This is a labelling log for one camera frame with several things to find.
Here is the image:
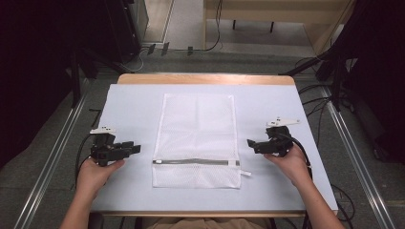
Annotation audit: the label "black floor cable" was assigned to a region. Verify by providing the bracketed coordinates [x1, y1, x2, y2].
[330, 183, 356, 229]
[297, 83, 327, 95]
[301, 96, 331, 107]

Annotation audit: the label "black cabinet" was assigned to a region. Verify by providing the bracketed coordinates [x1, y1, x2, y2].
[104, 0, 150, 63]

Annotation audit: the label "person's right hand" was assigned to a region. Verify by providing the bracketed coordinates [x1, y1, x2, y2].
[263, 144, 312, 189]

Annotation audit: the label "person's beige trousers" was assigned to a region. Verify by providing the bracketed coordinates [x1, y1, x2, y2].
[147, 217, 273, 229]

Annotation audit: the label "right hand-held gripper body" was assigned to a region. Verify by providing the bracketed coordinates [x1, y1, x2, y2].
[261, 117, 301, 157]

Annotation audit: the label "black curtain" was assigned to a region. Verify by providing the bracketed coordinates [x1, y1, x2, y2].
[0, 0, 113, 170]
[330, 0, 405, 163]

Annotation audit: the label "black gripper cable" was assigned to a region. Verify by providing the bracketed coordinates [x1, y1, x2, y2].
[277, 131, 314, 179]
[74, 134, 94, 189]

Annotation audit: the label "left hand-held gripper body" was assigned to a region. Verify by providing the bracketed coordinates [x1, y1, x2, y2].
[89, 126, 130, 167]

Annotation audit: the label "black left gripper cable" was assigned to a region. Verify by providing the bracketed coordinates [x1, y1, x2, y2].
[74, 134, 94, 189]

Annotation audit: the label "white mesh laundry bag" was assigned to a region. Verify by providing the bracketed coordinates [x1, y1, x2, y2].
[151, 93, 252, 190]

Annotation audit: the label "wooden table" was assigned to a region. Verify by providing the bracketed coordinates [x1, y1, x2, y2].
[90, 73, 339, 219]

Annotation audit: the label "person's left hand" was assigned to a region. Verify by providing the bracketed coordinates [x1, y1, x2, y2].
[75, 156, 126, 199]

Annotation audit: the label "white floor cable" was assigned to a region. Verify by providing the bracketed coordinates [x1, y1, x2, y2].
[122, 47, 151, 73]

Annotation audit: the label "pale grey table mat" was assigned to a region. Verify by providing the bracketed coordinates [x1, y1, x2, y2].
[90, 83, 339, 214]

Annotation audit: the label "aluminium floor rail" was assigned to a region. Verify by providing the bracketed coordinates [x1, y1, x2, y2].
[320, 85, 396, 229]
[12, 92, 91, 229]

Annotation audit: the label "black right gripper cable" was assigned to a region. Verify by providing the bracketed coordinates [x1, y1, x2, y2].
[277, 131, 314, 179]

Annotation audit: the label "black hanging cable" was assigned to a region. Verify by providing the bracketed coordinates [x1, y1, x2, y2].
[203, 0, 224, 52]

